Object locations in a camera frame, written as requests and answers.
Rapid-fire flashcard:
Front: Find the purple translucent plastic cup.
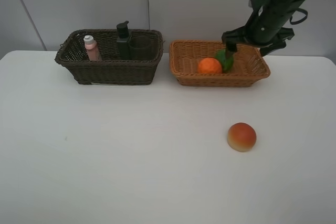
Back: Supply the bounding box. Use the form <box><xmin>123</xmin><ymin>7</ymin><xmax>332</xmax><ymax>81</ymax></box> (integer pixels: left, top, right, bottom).
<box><xmin>129</xmin><ymin>36</ymin><xmax>152</xmax><ymax>61</ymax></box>

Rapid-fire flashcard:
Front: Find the orange wicker basket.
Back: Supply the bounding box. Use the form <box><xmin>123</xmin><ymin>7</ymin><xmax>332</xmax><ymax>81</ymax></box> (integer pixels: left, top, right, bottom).
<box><xmin>169</xmin><ymin>40</ymin><xmax>270</xmax><ymax>88</ymax></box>

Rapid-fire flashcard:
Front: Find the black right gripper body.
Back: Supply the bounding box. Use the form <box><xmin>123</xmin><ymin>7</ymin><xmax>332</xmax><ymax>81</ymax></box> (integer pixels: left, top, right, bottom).
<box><xmin>222</xmin><ymin>6</ymin><xmax>294</xmax><ymax>48</ymax></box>

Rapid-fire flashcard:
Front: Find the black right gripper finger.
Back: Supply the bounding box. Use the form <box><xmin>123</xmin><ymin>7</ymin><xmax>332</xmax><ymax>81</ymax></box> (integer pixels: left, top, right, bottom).
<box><xmin>225</xmin><ymin>41</ymin><xmax>237</xmax><ymax>60</ymax></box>
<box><xmin>259</xmin><ymin>40</ymin><xmax>286</xmax><ymax>57</ymax></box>

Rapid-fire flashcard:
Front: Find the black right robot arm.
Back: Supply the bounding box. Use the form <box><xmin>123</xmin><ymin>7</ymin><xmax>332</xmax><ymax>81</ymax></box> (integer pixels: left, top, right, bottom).
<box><xmin>222</xmin><ymin>0</ymin><xmax>308</xmax><ymax>58</ymax></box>

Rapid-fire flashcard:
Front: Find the dark brown wicker basket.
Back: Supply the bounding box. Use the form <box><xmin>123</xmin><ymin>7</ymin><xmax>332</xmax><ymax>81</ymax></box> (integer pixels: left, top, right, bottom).
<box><xmin>55</xmin><ymin>29</ymin><xmax>163</xmax><ymax>85</ymax></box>

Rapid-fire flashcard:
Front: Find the dark green pump bottle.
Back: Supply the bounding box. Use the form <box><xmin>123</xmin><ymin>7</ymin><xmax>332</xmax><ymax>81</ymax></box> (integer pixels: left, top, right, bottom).
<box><xmin>117</xmin><ymin>20</ymin><xmax>131</xmax><ymax>60</ymax></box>

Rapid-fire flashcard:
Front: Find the red yellow peach half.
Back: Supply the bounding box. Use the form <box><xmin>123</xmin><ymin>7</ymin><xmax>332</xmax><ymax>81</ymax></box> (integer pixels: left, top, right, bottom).
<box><xmin>227</xmin><ymin>122</ymin><xmax>257</xmax><ymax>152</ymax></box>

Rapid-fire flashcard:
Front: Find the orange mandarin fruit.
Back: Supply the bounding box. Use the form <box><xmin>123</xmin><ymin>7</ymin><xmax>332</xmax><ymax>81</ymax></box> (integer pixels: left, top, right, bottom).
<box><xmin>197</xmin><ymin>58</ymin><xmax>222</xmax><ymax>74</ymax></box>

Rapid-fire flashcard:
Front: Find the pink bottle white cap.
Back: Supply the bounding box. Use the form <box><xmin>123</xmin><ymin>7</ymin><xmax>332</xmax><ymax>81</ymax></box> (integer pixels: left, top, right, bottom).
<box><xmin>83</xmin><ymin>35</ymin><xmax>102</xmax><ymax>61</ymax></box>

